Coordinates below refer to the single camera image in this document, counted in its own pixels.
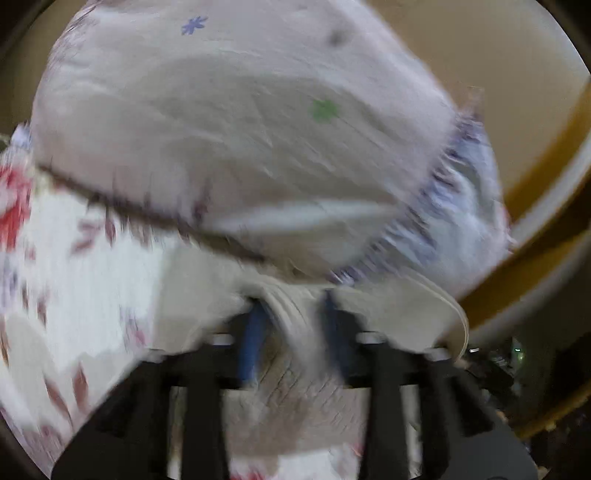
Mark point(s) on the pale patterned pillow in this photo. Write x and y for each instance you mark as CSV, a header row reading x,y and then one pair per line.
x,y
306,132

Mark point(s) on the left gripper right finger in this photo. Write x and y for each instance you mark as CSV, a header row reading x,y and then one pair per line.
x,y
461,436

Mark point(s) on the floral bed sheet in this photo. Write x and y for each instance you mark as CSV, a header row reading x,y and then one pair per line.
x,y
86,292

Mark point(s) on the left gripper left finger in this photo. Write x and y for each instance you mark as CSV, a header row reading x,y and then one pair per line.
x,y
127,436

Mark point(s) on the wooden white headboard shelf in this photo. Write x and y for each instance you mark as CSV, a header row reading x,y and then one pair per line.
x,y
528,62

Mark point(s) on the beige knitted garment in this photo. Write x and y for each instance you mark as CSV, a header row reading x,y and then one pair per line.
x,y
304,359

